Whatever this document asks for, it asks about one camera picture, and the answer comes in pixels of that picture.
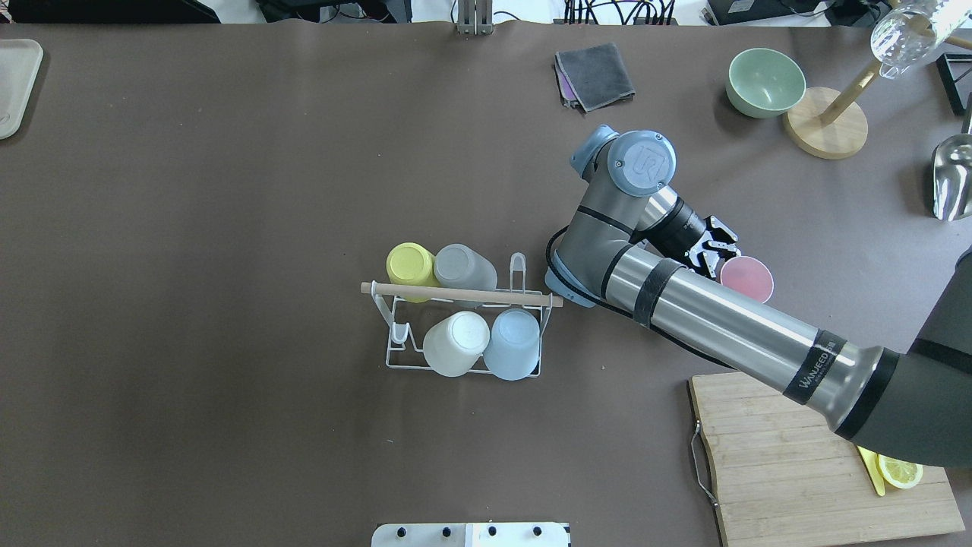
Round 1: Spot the pink plastic cup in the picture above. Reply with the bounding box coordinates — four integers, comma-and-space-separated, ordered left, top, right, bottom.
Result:
718, 256, 775, 302

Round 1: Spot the white plastic cup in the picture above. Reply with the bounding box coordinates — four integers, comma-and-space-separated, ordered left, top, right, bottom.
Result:
422, 311, 491, 378

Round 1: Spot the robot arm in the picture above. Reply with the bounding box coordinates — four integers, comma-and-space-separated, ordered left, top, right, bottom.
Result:
545, 125, 971, 467

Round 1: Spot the wine glass rack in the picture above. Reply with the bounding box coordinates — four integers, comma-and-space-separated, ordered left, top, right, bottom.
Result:
935, 52, 971, 115

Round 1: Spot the white rabbit tray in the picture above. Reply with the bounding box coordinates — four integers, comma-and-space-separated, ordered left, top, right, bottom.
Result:
1, 39, 44, 140

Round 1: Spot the blue plastic cup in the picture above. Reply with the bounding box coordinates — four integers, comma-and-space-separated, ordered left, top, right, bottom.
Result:
483, 309, 539, 381

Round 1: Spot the yellow plastic cup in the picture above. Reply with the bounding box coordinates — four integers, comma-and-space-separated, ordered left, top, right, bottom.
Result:
386, 242, 441, 288

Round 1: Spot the clear glass on stand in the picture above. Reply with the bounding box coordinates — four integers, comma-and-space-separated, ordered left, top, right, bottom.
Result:
870, 1, 971, 79

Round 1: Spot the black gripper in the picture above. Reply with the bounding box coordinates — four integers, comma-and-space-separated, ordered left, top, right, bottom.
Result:
680, 215, 742, 280

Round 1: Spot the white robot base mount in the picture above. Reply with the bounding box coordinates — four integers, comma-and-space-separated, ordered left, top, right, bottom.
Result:
371, 520, 572, 546

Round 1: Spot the lemon slice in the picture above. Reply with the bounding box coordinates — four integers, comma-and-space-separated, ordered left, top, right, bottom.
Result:
877, 454, 924, 489

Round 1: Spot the green bowl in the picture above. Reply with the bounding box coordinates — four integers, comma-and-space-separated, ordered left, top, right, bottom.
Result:
725, 48, 806, 119

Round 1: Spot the grey folded cloth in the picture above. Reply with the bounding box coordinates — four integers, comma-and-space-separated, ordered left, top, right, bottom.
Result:
554, 43, 636, 113

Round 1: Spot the bamboo cutting board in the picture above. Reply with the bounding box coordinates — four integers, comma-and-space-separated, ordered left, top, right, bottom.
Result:
688, 372, 965, 546

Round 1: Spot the purple cloth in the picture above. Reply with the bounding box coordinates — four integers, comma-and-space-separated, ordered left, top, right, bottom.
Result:
554, 65, 579, 108

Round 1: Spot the metal ice scoop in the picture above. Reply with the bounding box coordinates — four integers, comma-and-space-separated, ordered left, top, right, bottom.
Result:
933, 103, 971, 222

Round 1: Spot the grey plastic cup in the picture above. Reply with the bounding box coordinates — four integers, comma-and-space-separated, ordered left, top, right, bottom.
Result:
434, 243, 499, 291

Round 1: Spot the white wire cup rack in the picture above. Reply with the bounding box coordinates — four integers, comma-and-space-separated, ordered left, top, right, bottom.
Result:
361, 253, 563, 381

